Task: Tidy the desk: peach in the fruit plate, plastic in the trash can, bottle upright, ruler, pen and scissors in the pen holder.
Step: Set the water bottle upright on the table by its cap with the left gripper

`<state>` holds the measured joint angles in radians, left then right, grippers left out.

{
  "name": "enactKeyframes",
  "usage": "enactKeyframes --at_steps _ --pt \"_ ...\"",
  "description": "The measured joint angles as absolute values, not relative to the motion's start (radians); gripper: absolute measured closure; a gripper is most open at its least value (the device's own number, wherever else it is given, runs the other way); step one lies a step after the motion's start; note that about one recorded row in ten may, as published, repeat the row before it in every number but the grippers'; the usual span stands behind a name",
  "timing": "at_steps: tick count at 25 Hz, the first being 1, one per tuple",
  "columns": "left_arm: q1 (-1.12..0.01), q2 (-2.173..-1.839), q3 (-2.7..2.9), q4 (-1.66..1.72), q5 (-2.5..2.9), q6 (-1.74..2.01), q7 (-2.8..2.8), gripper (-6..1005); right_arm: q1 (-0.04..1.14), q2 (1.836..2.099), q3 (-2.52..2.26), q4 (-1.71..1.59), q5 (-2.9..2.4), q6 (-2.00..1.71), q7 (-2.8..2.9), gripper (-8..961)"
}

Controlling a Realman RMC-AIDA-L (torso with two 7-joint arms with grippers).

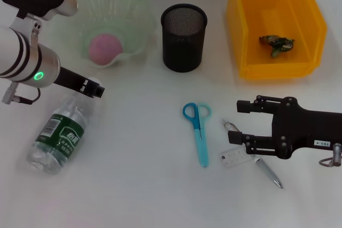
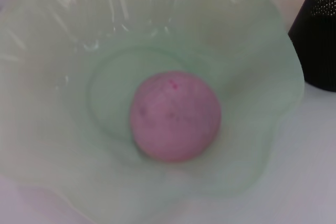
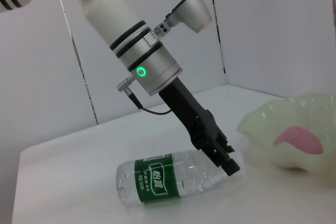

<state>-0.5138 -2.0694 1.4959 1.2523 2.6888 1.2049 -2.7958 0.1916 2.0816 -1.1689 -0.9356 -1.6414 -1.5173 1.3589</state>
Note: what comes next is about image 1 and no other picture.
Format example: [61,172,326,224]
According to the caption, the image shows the green plastic wrapper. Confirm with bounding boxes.
[258,34,296,58]

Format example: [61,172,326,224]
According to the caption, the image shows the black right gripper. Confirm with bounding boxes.
[227,95,342,159]

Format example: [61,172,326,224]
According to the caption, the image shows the pale green fruit plate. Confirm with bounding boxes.
[72,0,157,68]

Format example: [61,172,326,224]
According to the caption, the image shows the black mesh pen holder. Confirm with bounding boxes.
[160,3,208,73]

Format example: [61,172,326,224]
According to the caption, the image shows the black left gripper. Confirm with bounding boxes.
[55,67,106,98]

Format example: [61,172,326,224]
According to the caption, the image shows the clear plastic ruler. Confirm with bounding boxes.
[220,146,255,169]

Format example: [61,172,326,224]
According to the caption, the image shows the left gripper cable with plug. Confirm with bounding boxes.
[2,82,41,105]

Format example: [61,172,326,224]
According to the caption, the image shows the right gripper cable with plug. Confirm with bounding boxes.
[318,143,342,168]

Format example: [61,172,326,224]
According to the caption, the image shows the clear green-label water bottle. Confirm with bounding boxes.
[26,77,105,175]

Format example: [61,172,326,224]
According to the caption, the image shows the gripper cable with plug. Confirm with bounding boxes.
[2,82,41,105]
[318,143,342,168]

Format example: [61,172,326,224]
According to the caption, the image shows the yellow plastic bin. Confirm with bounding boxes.
[226,0,328,80]

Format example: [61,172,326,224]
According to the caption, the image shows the silver ballpoint pen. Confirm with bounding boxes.
[221,118,284,189]

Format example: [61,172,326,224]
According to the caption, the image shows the blue scissors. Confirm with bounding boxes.
[182,102,213,168]

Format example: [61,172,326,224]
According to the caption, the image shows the pink peach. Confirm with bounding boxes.
[89,33,124,66]

